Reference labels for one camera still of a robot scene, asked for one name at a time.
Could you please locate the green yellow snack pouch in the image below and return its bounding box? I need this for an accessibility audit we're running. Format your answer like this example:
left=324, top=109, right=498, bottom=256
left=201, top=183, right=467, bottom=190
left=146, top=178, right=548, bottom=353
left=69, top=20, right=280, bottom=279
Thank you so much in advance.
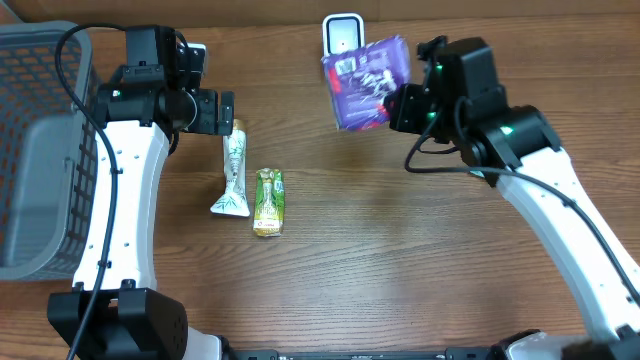
left=253, top=168, right=285, bottom=237

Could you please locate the white tube with gold cap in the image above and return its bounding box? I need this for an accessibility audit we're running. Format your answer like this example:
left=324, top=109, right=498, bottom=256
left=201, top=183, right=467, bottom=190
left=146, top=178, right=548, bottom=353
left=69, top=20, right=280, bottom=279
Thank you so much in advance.
left=210, top=119, right=250, bottom=217

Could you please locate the purple snack package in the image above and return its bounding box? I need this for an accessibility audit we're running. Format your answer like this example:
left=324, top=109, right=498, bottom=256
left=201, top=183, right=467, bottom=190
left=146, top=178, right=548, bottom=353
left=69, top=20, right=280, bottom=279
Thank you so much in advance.
left=322, top=35, right=411, bottom=131

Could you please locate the grey plastic basket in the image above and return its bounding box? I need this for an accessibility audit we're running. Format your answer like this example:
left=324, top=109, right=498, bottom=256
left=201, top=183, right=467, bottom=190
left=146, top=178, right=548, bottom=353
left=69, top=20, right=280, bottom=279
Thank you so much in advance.
left=1, top=21, right=99, bottom=281

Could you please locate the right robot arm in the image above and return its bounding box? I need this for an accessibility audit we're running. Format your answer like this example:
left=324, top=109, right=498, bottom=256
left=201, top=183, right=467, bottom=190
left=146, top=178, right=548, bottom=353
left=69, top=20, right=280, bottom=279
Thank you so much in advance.
left=384, top=36, right=639, bottom=359

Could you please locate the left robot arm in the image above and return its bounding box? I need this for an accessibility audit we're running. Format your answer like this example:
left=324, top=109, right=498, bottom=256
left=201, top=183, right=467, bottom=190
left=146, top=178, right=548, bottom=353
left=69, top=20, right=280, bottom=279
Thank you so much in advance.
left=47, top=25, right=238, bottom=360

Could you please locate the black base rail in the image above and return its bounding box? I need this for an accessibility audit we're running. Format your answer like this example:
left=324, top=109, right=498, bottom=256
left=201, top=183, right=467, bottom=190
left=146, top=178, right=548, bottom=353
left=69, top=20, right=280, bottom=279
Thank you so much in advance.
left=222, top=347, right=495, bottom=360

